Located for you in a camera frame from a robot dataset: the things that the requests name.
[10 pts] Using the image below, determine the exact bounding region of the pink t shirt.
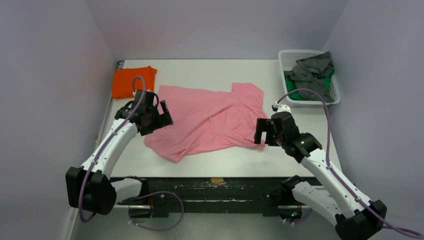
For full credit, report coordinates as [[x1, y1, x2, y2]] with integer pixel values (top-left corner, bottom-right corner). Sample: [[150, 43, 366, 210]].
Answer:
[[144, 82, 267, 163]]

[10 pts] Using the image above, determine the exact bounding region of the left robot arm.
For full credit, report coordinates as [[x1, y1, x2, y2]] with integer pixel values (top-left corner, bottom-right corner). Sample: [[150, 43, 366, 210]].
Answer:
[[65, 90, 173, 215]]

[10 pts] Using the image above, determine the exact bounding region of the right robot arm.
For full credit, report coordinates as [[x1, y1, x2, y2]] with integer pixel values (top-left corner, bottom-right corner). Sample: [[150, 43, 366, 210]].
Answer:
[[254, 111, 387, 240]]

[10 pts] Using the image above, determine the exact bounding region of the folded orange t shirt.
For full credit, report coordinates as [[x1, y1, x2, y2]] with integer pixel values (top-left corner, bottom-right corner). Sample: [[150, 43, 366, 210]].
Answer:
[[111, 65, 157, 99]]

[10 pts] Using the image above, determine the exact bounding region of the green t shirt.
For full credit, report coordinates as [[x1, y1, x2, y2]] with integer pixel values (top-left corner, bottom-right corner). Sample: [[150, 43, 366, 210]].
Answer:
[[283, 69, 335, 103]]

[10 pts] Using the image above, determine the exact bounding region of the grey t shirt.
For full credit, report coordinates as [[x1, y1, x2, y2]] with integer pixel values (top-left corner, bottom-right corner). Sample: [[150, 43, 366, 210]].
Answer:
[[283, 51, 336, 103]]

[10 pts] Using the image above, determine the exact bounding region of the white plastic basket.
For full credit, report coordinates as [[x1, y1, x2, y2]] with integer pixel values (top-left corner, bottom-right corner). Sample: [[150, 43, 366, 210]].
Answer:
[[278, 49, 341, 105]]

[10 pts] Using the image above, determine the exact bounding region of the brown tape piece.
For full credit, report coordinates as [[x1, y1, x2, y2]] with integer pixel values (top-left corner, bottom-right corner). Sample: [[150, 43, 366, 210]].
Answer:
[[210, 177, 225, 185]]

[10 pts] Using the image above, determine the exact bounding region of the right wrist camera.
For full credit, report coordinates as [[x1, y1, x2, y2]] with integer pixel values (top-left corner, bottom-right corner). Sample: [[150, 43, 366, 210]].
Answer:
[[271, 102, 292, 113]]

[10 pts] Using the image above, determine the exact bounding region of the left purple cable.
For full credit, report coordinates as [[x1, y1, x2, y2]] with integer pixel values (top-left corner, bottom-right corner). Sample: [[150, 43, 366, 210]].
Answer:
[[78, 75, 185, 233]]

